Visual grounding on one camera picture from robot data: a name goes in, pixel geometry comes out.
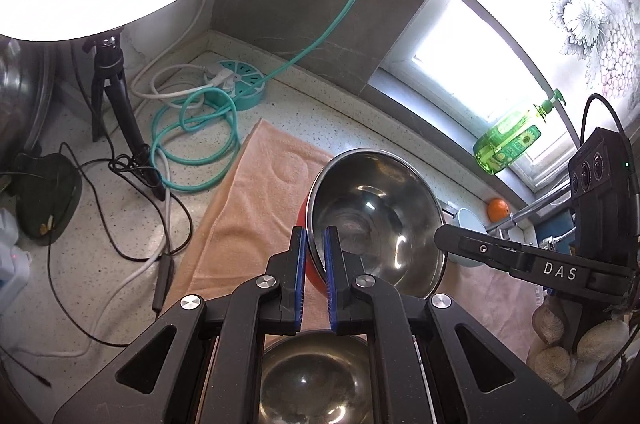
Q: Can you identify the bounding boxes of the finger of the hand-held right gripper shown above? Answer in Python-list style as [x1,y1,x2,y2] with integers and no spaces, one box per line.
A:
[434,224,532,278]

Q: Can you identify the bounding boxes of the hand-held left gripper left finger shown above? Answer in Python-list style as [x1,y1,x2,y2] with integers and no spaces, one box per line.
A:
[52,226,307,424]

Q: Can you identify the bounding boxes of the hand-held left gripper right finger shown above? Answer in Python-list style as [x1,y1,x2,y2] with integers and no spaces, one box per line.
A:
[324,226,581,424]

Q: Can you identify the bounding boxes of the light blue ceramic bowl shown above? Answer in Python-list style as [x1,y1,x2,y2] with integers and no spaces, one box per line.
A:
[452,207,496,268]

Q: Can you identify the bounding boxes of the red steel bowl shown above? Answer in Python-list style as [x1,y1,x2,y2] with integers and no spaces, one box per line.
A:
[297,147,448,306]

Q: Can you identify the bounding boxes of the large steel bowl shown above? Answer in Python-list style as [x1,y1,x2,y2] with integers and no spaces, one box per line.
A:
[258,330,374,424]

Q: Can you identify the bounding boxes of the orange fruit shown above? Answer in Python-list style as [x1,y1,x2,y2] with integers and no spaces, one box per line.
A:
[487,197,511,223]

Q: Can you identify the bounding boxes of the chrome kitchen faucet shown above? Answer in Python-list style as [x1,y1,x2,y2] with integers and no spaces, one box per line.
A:
[487,190,574,251]

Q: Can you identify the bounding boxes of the pink towel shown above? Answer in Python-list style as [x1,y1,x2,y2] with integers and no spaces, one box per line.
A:
[161,117,542,356]

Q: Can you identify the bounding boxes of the green dish soap bottle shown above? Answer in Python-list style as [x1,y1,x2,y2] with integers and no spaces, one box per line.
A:
[473,88,566,176]

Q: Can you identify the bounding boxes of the window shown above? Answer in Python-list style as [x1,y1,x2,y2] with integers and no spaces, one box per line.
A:
[369,0,578,197]

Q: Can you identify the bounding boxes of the teal round power strip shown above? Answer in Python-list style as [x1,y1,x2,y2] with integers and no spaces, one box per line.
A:
[203,58,267,113]

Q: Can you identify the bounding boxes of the printed roller blind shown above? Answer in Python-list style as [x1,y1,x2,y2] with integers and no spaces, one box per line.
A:
[449,0,640,142]

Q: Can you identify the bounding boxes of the dark green object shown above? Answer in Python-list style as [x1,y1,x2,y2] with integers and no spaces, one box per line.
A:
[13,152,84,248]

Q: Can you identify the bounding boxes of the large metal pot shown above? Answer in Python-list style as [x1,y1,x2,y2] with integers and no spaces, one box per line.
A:
[0,38,57,157]

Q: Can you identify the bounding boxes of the teal green hose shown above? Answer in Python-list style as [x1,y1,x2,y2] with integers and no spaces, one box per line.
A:
[149,0,419,193]

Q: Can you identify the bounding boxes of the white cable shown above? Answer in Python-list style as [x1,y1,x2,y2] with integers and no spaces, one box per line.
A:
[85,0,237,346]

